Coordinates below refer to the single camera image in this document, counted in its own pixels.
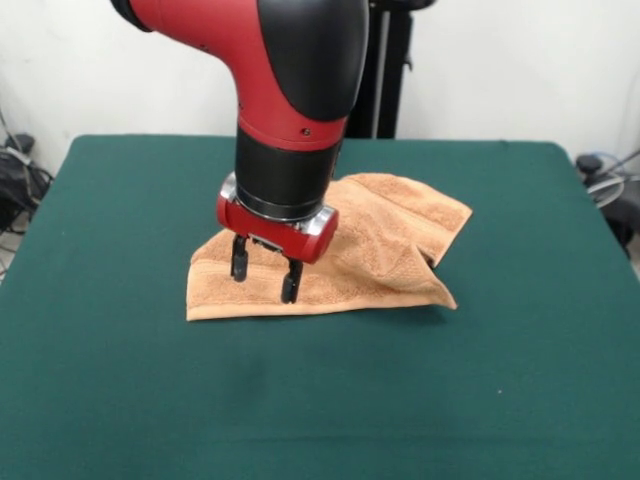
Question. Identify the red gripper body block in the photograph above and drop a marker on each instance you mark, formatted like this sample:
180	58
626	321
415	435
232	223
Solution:
280	235

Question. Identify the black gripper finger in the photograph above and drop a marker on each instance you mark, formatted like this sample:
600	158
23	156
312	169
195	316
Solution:
291	282
239	260

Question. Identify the orange terry towel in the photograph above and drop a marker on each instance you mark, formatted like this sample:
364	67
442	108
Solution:
380	250

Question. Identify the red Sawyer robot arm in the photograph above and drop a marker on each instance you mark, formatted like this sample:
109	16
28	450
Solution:
280	100

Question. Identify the dark green table cloth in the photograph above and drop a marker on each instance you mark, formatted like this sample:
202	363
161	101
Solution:
125	375

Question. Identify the black equipment block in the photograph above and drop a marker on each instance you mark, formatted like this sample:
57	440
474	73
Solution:
622	210

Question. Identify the black robot pedestal frame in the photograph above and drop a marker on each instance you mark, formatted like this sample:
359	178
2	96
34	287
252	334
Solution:
385	75

